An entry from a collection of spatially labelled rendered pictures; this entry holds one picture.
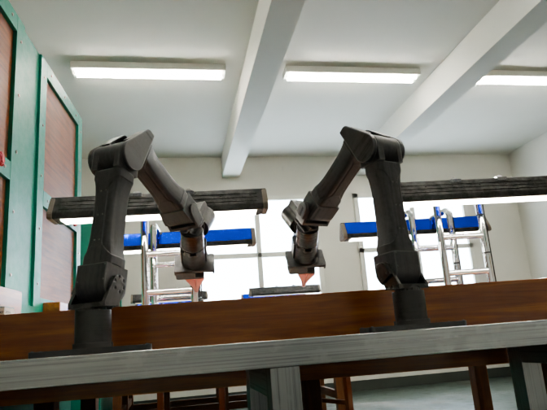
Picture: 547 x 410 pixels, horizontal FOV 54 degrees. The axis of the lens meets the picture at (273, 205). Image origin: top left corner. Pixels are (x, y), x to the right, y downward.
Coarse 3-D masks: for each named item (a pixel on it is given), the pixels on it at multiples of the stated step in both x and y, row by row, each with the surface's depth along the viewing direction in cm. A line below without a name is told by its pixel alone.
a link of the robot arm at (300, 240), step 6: (294, 222) 139; (294, 228) 140; (300, 228) 136; (306, 228) 136; (312, 228) 136; (318, 228) 137; (300, 234) 135; (306, 234) 135; (312, 234) 135; (300, 240) 136; (306, 240) 136; (312, 240) 136; (300, 246) 137; (306, 246) 137; (312, 246) 137
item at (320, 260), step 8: (296, 248) 139; (304, 248) 138; (312, 248) 138; (288, 256) 143; (296, 256) 141; (304, 256) 139; (312, 256) 139; (320, 256) 143; (288, 264) 140; (296, 264) 140; (304, 264) 140; (312, 264) 141; (320, 264) 141
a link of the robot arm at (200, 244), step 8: (200, 224) 133; (184, 232) 131; (192, 232) 130; (200, 232) 131; (184, 240) 130; (192, 240) 130; (200, 240) 131; (184, 248) 132; (192, 248) 131; (200, 248) 133
